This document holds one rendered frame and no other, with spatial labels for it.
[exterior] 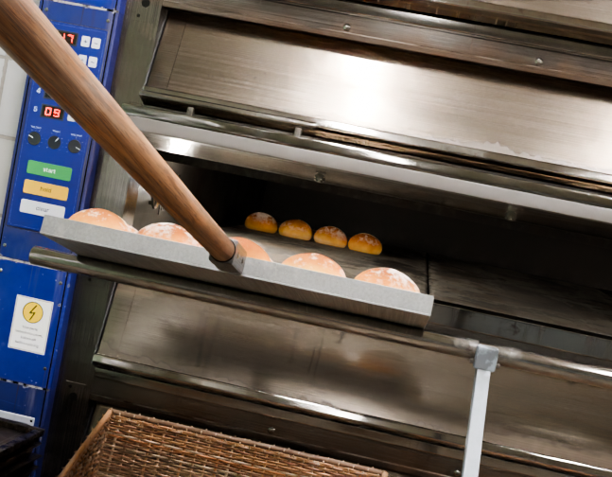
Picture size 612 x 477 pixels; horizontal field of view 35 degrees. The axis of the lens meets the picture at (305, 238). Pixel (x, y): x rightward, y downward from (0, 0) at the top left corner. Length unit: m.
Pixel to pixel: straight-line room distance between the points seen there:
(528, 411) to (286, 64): 0.79
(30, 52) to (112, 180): 1.36
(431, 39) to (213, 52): 0.42
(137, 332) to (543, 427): 0.79
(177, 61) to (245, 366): 0.60
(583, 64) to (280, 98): 0.56
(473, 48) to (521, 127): 0.17
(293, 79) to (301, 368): 0.55
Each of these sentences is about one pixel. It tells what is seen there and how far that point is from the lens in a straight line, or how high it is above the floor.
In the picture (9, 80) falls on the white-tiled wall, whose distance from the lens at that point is 2.00.
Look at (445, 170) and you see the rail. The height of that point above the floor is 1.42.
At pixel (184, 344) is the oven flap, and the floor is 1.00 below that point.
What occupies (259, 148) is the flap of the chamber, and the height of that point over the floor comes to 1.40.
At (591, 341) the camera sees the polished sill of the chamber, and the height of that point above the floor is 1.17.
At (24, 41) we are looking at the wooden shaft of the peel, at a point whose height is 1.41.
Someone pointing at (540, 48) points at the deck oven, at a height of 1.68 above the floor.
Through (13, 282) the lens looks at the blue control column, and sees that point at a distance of 1.96.
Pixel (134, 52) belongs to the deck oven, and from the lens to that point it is 1.92.
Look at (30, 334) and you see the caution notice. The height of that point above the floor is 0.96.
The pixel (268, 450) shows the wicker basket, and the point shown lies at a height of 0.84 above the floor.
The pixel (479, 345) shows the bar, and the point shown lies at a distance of 1.45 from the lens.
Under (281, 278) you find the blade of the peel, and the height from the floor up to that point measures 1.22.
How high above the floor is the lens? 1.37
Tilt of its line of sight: 4 degrees down
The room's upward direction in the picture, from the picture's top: 11 degrees clockwise
